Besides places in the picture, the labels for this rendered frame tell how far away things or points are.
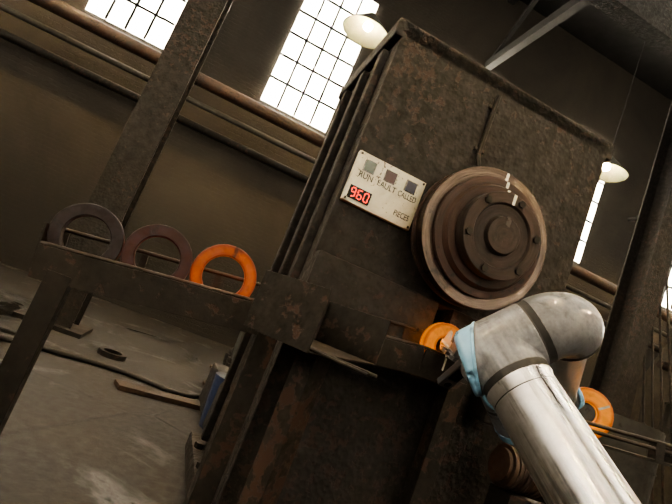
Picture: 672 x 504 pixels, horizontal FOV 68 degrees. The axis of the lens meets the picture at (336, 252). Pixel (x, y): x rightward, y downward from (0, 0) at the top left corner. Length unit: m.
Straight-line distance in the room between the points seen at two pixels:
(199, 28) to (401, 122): 2.84
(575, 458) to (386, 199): 1.11
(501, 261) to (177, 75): 3.18
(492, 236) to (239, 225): 6.23
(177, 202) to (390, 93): 6.01
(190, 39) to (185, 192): 3.61
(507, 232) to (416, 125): 0.50
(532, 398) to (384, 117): 1.19
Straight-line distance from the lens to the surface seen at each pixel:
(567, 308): 0.92
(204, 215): 7.57
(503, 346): 0.87
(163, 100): 4.18
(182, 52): 4.32
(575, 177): 2.17
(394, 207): 1.70
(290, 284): 1.11
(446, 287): 1.62
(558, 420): 0.83
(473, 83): 1.99
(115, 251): 1.44
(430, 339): 1.63
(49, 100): 8.07
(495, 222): 1.62
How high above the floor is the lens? 0.62
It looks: 9 degrees up
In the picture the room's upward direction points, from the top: 22 degrees clockwise
